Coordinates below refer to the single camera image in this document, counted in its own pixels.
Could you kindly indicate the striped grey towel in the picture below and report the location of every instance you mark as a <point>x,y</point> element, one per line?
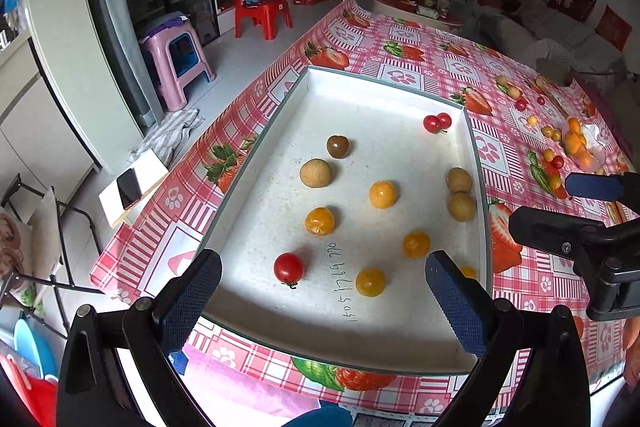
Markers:
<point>167,137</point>

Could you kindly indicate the pink cloth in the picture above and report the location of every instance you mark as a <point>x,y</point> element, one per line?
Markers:
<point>235,387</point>

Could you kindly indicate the black smartphone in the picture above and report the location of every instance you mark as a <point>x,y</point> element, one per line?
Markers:
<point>128,188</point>

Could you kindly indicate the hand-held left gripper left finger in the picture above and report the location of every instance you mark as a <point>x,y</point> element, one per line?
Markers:
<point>192,302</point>

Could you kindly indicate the scattered group of cherry tomatoes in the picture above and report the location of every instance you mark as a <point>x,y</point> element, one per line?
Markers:
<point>556,162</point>

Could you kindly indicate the white foam tray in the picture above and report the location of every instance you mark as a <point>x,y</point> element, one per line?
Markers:
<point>380,117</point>

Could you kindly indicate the yellow cherry tomato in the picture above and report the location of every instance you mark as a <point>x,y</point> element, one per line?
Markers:
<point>370,282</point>
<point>469,272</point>
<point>320,221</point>
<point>416,244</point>
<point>383,194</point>

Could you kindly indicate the blue plastic basin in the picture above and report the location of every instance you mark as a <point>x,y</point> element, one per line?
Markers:
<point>32,349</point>

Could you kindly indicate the pink plastic stool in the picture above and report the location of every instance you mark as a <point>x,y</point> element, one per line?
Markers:
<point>175,87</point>

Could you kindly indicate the cluttered coffee table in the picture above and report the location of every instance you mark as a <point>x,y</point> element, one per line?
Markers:
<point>420,14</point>

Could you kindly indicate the red cherry tomato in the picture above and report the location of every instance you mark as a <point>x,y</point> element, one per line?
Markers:
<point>445,119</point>
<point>288,268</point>
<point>432,123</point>

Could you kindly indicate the grey sofa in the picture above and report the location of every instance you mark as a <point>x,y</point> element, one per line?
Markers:
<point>530,32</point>

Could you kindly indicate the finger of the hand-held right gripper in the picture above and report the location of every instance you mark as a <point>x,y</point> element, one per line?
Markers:
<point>595,186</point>
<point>550,234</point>

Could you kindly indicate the red plastic basin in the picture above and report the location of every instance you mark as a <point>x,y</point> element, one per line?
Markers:
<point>30,402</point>

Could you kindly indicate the black folding chair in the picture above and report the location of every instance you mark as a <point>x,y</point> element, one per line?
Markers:
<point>62,232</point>

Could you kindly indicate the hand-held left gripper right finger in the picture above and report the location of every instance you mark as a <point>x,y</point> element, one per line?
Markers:
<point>457,302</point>

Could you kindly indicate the beige longan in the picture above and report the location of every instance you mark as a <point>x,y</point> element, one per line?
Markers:
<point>501,81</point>
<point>513,92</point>
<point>458,180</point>
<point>461,206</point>
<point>315,173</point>

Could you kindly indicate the person's right hand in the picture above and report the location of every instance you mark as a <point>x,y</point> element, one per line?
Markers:
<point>632,349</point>

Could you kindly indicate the red plastic chair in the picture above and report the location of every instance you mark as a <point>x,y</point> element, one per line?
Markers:
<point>260,12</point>

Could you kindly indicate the clear bag of orange fruit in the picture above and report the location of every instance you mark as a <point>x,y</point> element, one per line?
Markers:
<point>582,147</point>

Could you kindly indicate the brown cherry tomato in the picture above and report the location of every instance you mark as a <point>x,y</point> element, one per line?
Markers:
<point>338,146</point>

